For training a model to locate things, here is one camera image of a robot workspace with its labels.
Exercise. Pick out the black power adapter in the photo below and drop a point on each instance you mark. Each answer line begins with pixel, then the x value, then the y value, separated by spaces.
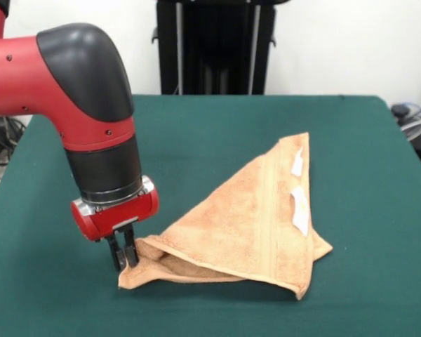
pixel 400 110

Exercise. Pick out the dark green table cloth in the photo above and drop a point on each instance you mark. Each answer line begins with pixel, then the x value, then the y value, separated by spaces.
pixel 354 175

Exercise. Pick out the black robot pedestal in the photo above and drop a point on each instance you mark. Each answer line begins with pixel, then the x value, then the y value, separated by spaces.
pixel 214 52

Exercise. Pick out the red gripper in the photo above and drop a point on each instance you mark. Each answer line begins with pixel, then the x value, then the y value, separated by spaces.
pixel 126 214

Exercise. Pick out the peach terry towel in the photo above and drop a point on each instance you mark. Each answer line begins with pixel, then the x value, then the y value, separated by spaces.
pixel 231 228

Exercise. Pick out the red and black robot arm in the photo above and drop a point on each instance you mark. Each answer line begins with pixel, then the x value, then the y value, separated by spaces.
pixel 73 87

